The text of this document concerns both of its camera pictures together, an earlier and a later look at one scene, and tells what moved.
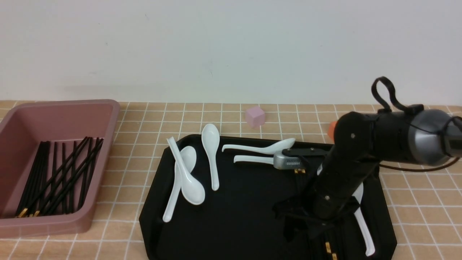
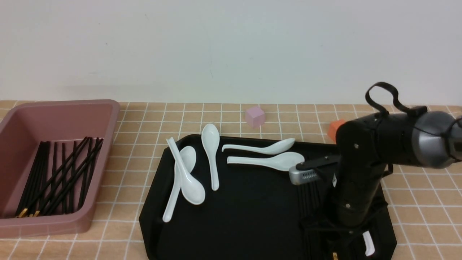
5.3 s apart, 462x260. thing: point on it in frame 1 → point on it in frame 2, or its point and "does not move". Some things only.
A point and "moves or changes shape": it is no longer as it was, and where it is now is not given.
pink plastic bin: [22, 129] does not move
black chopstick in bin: [33, 196] does not move
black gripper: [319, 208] → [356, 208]
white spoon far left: [189, 155] does not move
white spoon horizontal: [269, 160] moves or changes shape
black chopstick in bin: [96, 146] does not move
